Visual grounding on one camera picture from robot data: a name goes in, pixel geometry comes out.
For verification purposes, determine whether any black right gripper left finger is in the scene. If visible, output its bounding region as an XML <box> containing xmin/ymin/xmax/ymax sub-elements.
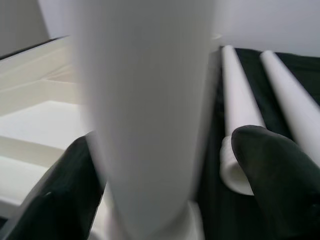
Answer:
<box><xmin>0</xmin><ymin>133</ymin><xmax>109</xmax><ymax>240</ymax></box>

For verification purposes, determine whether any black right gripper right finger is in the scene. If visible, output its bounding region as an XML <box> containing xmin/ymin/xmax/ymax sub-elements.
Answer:
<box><xmin>231</xmin><ymin>124</ymin><xmax>320</xmax><ymax>240</ymax></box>

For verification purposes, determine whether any black cloth table cover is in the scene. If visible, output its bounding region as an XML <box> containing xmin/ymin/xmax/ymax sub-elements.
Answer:
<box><xmin>0</xmin><ymin>36</ymin><xmax>320</xmax><ymax>240</ymax></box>

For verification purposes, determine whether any white plastic children table top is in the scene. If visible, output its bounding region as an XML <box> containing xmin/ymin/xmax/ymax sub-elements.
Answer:
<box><xmin>0</xmin><ymin>33</ymin><xmax>222</xmax><ymax>221</ymax></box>

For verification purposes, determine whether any white tapered plastic table leg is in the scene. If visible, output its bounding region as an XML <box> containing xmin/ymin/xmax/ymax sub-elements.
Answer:
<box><xmin>71</xmin><ymin>0</ymin><xmax>218</xmax><ymax>240</ymax></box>
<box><xmin>259</xmin><ymin>49</ymin><xmax>320</xmax><ymax>161</ymax></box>
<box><xmin>219</xmin><ymin>45</ymin><xmax>266</xmax><ymax>196</ymax></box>

